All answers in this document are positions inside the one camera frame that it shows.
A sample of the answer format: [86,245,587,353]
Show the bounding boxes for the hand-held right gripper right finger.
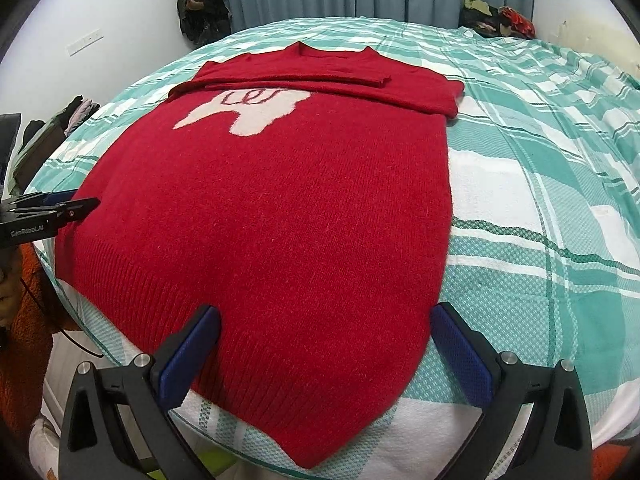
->
[430,301,593,480]

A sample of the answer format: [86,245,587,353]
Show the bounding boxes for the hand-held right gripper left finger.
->
[59,304,223,480]

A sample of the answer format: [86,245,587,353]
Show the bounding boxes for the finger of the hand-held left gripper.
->
[9,190,77,209]
[54,198,101,223]

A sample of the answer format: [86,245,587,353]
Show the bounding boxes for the red sweater with white animal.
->
[54,42,466,471]

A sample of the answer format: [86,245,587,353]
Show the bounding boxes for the mixed clothes pile beside bed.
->
[12,95,101,187]

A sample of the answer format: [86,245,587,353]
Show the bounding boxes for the dark hanging clothes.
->
[177,0,233,47]

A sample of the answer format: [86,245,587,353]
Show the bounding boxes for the colourful pile of clothes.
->
[460,0,537,38]

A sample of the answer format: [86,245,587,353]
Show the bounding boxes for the dark screen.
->
[0,113,23,196]

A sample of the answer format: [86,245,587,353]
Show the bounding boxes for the green floor scrap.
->
[197,452,238,480]

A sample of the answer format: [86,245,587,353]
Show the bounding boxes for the bed with green plaid sheet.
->
[25,16,640,461]

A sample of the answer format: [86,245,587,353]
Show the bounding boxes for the cream headboard cushion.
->
[557,17,640,81]

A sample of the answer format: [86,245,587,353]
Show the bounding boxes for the thin black cord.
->
[19,275,107,359]

